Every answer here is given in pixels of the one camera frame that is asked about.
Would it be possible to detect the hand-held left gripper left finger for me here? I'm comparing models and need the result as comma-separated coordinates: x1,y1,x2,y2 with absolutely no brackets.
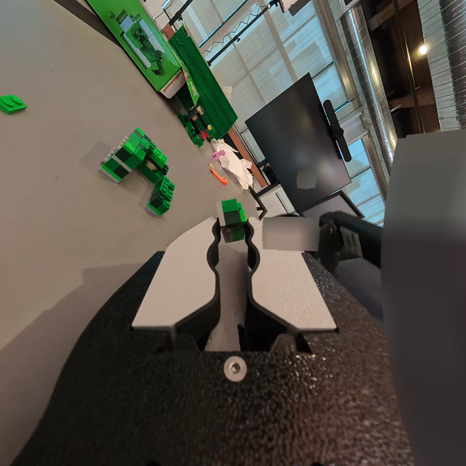
132,216,222,343

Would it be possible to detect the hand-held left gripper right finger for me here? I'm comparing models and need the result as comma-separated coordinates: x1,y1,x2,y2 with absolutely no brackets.
247,218,337,339

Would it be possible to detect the small green brick block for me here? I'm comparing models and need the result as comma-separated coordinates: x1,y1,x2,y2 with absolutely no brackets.
218,198,249,244

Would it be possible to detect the green brick build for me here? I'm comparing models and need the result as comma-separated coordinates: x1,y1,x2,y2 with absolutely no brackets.
100,127,176,218

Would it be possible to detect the person's right forearm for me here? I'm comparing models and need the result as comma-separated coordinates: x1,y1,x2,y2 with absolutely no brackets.
334,258,384,321

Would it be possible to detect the grey desk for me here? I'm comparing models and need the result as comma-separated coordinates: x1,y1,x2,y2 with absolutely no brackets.
0,0,261,352

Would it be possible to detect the black monitor stand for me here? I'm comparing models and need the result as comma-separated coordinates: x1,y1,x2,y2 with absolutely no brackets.
249,160,283,221

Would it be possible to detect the black video bar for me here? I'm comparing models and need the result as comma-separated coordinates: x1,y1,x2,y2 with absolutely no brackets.
323,99,352,162

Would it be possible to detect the black monitor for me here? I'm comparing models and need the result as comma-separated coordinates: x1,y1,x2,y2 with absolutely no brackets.
245,72,352,213

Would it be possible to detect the orange brick separator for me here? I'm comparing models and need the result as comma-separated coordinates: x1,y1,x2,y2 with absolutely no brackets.
208,164,229,186

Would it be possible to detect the brown wooden board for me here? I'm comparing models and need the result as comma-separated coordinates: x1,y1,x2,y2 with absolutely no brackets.
229,127,268,188

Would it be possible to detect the white crumpled paper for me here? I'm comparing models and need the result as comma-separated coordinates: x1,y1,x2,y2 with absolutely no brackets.
211,138,256,190

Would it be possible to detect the small brick figure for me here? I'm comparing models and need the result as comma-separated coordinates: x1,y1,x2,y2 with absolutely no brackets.
177,105,215,148

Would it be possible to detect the black light stand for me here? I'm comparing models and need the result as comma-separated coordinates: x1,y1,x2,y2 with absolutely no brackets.
206,0,283,68
164,0,197,26

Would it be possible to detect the white light panel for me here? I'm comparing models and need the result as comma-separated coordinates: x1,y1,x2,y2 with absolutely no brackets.
280,0,314,16

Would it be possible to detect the small green plate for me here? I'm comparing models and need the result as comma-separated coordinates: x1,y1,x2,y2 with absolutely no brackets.
0,95,28,115

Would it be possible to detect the green toy box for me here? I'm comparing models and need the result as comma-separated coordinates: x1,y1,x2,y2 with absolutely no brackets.
87,0,183,99

